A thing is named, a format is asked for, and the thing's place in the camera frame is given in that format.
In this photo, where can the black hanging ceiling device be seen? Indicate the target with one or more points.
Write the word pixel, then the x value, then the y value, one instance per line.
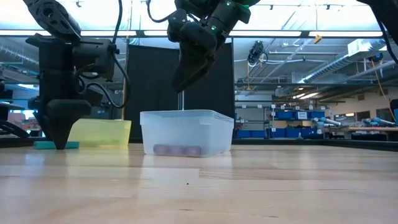
pixel 256 51

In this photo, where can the yellow translucent plastic bin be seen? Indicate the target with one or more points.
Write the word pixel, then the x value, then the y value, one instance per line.
pixel 99 132

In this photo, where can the teal rectangular block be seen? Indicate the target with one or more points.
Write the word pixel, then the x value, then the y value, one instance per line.
pixel 42 145

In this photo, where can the wooden workbench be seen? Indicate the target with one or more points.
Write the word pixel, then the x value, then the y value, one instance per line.
pixel 370 128

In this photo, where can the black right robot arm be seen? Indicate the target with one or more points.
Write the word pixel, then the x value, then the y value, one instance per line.
pixel 239 12

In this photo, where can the black folding partition screen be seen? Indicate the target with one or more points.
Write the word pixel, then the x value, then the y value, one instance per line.
pixel 149 81

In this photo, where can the black aluminium table frame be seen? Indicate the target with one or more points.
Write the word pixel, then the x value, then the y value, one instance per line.
pixel 280 142

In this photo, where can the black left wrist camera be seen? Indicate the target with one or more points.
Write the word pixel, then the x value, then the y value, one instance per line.
pixel 94 59

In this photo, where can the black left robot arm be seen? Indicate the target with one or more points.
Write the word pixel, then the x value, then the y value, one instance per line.
pixel 53 17

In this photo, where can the blue storage bin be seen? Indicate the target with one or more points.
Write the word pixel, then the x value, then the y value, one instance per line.
pixel 317 114
pixel 248 134
pixel 284 133
pixel 284 115

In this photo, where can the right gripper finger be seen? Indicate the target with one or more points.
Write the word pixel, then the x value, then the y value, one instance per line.
pixel 186 68
pixel 205 63

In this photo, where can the clear plastic bin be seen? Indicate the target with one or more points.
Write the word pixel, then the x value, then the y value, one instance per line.
pixel 186 127

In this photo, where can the silver ventilation duct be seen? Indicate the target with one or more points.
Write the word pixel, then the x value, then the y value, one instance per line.
pixel 335 63

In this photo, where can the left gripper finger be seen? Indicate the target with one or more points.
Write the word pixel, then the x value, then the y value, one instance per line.
pixel 43 124
pixel 63 121

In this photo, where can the purple rectangular block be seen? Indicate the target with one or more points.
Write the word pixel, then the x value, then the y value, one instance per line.
pixel 177 150

